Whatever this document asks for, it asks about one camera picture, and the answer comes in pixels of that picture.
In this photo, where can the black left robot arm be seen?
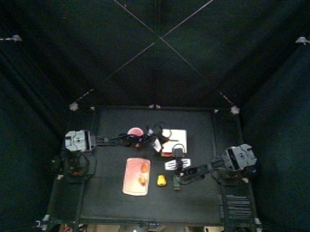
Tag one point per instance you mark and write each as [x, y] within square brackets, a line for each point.
[80, 140]

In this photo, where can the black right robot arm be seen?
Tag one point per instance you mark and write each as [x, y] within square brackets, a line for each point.
[239, 156]

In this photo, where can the pink cup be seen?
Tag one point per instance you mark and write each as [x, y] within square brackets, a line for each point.
[135, 131]

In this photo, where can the light wooden box with slot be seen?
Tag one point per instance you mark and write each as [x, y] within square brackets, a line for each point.
[176, 136]

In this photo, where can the orange toy food piece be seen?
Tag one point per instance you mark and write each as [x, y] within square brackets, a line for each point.
[144, 168]
[141, 181]

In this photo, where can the yellow toy food piece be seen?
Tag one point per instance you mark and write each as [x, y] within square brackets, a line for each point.
[160, 180]

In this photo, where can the pink cutting board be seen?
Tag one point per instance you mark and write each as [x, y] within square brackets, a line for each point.
[135, 181]

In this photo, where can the grey frame clamp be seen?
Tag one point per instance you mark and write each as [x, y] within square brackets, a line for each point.
[14, 38]
[302, 40]
[73, 106]
[234, 110]
[153, 106]

